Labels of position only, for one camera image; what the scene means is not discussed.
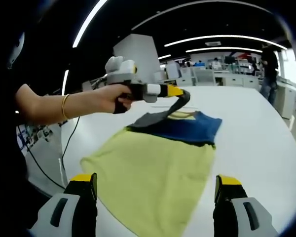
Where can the white cabinet row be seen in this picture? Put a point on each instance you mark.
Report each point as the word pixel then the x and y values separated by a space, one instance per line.
pixel 224 77

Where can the yellow grey blue garment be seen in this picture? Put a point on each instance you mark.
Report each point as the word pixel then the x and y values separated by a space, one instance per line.
pixel 153 168

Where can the person's left hand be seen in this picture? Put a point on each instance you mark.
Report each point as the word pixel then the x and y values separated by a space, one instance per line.
pixel 111 96

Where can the long ceiling light strip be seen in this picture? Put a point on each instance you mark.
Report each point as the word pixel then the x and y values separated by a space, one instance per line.
pixel 224 38
pixel 224 49
pixel 88 23

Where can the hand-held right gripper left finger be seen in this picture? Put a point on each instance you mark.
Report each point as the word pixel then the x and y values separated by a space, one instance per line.
pixel 81 205

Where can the white worn chest device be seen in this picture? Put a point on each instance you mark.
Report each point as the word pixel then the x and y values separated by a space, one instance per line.
pixel 16 51

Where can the person's black clothing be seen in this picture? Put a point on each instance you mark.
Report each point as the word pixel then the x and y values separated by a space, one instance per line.
pixel 5 160

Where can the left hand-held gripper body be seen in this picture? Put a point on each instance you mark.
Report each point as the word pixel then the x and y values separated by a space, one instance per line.
pixel 121 71

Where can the white square pillar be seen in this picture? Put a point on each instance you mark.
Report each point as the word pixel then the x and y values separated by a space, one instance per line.
pixel 140 56

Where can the white side cabinet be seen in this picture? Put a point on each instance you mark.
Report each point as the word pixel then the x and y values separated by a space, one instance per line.
pixel 287 98

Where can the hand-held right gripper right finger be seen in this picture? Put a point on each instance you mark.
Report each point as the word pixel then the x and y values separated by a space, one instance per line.
pixel 227 207

